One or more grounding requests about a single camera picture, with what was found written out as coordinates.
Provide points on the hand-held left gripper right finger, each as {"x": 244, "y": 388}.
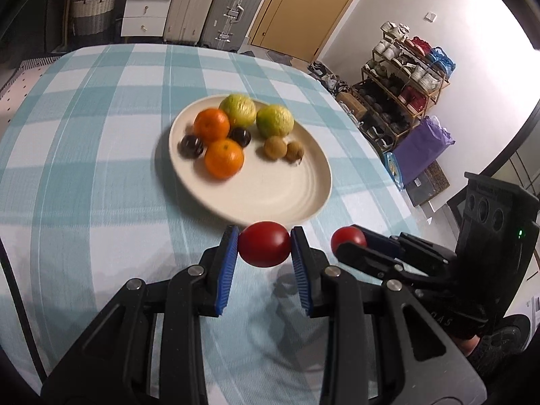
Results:
{"x": 300, "y": 274}

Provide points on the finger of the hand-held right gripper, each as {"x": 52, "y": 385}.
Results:
{"x": 382, "y": 240}
{"x": 367, "y": 259}

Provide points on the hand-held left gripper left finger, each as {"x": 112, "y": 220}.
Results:
{"x": 225, "y": 270}

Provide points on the red tomato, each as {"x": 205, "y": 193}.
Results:
{"x": 264, "y": 244}
{"x": 344, "y": 236}

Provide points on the cream oval plate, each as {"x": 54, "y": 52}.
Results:
{"x": 274, "y": 185}

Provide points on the large orange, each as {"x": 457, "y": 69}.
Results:
{"x": 224, "y": 158}

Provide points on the small orange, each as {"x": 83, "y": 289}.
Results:
{"x": 211, "y": 124}

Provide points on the brown patterned door mat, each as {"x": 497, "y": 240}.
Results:
{"x": 432, "y": 181}

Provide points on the purple bag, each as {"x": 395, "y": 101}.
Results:
{"x": 417, "y": 152}

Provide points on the small cardboard box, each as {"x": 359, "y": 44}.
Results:
{"x": 352, "y": 105}

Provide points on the wooden shoe rack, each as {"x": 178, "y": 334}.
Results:
{"x": 400, "y": 93}

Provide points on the green citrus right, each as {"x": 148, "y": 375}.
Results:
{"x": 275, "y": 120}

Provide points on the yellow-green citrus left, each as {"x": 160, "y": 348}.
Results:
{"x": 238, "y": 109}

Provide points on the teal checked tablecloth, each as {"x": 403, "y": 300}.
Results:
{"x": 84, "y": 177}

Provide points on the pile of shoes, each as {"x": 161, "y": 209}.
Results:
{"x": 327, "y": 78}

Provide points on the wooden door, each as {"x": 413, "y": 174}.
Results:
{"x": 308, "y": 8}

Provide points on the silver suitcase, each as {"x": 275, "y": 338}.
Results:
{"x": 236, "y": 4}

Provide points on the beige suitcase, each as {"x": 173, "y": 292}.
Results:
{"x": 190, "y": 4}

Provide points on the white drawer cabinet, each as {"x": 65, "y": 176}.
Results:
{"x": 143, "y": 8}

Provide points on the wicker basket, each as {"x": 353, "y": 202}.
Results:
{"x": 93, "y": 12}

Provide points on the white light switch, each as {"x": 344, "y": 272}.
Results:
{"x": 430, "y": 16}

